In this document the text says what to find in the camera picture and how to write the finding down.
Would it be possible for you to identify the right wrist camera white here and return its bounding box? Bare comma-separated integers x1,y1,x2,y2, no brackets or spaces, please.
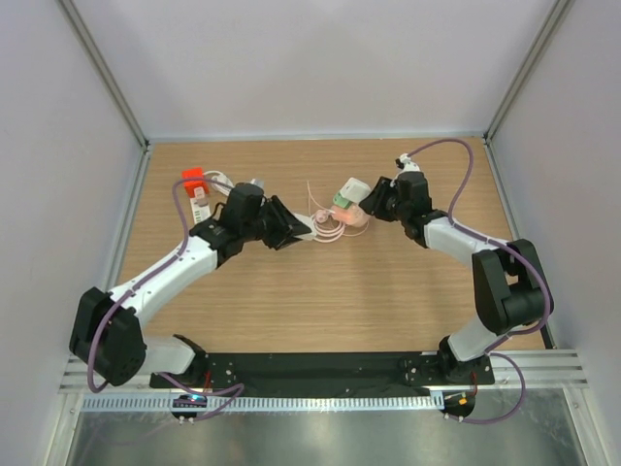
395,153,421,176

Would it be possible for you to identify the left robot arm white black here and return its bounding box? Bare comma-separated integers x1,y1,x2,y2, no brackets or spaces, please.
69,183,316,393

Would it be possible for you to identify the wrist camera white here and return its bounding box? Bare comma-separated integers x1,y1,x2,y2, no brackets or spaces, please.
395,153,421,176
249,179,264,191

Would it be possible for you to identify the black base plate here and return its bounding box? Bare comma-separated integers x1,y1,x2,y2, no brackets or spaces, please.
175,351,495,398

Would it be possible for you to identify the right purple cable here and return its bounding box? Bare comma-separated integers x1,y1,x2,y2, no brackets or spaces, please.
402,138,554,426

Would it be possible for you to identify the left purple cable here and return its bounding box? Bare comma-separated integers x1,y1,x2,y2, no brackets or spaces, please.
86,177,246,423

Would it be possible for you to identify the pink usb charger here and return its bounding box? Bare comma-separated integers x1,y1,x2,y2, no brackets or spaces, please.
330,206,349,223

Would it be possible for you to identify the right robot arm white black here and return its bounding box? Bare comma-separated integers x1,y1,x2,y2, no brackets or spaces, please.
359,171,554,384

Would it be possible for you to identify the pink round socket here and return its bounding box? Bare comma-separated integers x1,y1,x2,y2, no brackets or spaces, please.
344,203,370,228

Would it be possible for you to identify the slotted cable duct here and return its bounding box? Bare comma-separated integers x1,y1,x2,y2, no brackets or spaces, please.
82,392,444,414

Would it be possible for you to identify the pink socket power cord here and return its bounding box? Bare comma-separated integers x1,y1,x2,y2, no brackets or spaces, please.
310,208,346,244

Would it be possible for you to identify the green usb charger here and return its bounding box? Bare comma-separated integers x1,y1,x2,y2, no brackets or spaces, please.
332,191,351,210

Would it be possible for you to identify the white green power strip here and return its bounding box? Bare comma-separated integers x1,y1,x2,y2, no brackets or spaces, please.
189,186,212,224

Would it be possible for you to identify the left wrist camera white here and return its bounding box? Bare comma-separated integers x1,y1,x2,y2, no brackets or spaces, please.
249,179,264,191

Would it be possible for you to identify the purple cable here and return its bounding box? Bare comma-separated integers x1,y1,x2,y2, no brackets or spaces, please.
402,138,554,426
86,177,246,423

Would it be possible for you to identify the thin pink usb cable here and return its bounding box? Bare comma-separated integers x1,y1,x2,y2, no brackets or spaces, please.
305,180,370,239

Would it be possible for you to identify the red cube socket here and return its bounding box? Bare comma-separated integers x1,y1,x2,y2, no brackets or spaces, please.
181,167,209,198

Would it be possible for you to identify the white charger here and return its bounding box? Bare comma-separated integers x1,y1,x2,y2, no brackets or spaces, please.
293,213,316,241
340,177,372,204

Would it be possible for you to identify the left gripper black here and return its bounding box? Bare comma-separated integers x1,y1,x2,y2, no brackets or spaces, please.
241,196,310,250

